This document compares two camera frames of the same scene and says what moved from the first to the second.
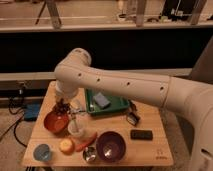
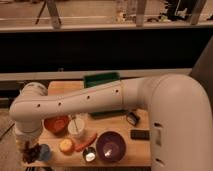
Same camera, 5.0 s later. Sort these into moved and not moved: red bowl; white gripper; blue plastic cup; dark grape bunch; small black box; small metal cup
Moved: dark grape bunch; white gripper
Not moved: blue plastic cup; red bowl; small black box; small metal cup
